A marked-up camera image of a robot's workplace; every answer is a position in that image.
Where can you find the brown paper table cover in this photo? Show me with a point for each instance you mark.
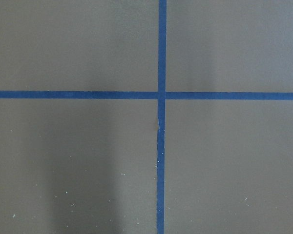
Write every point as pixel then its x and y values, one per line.
pixel 79 119

